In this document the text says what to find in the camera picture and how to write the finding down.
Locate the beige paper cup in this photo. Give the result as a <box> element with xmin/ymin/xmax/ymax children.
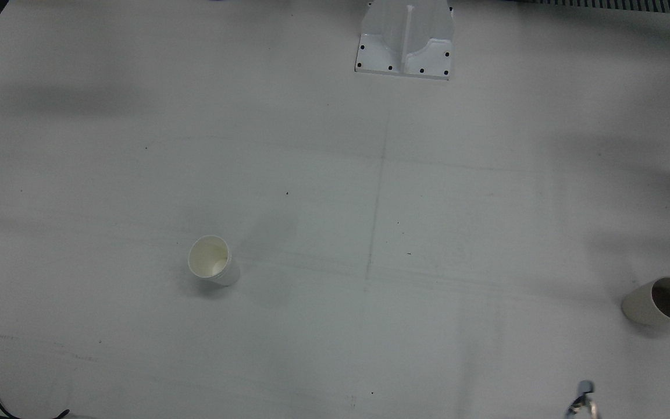
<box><xmin>621</xmin><ymin>276</ymin><xmax>670</xmax><ymax>326</ymax></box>

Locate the grey ribbed panel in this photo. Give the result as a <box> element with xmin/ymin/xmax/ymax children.
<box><xmin>536</xmin><ymin>0</ymin><xmax>670</xmax><ymax>13</ymax></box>

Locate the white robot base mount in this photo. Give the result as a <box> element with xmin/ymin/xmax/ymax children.
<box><xmin>354</xmin><ymin>0</ymin><xmax>455</xmax><ymax>80</ymax></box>

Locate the white paper cup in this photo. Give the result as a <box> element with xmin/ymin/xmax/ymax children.
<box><xmin>187</xmin><ymin>235</ymin><xmax>241</xmax><ymax>287</ymax></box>

